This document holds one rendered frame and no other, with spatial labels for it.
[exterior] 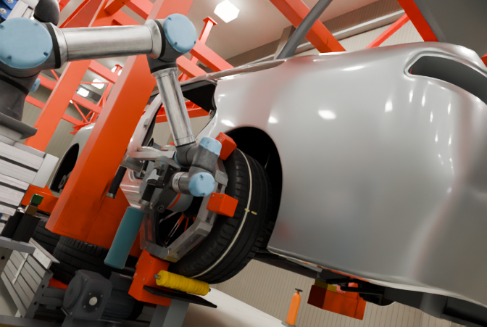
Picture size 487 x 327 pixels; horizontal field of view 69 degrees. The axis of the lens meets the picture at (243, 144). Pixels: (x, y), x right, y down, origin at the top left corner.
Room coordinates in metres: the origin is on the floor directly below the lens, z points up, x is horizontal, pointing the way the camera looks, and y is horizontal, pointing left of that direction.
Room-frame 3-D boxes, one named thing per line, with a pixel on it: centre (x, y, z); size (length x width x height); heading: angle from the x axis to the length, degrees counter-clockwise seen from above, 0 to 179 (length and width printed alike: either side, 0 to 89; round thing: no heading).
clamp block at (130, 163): (1.66, 0.47, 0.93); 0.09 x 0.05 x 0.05; 128
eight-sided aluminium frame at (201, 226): (1.65, 0.20, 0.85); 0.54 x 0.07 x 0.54; 38
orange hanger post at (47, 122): (3.39, 1.88, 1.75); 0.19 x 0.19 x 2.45; 38
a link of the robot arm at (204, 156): (1.15, 0.11, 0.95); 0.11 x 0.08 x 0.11; 32
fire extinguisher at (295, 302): (5.80, -1.54, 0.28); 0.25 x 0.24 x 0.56; 71
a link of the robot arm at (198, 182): (1.14, 0.10, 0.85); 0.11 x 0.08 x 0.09; 37
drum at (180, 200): (1.61, 0.26, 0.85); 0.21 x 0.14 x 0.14; 128
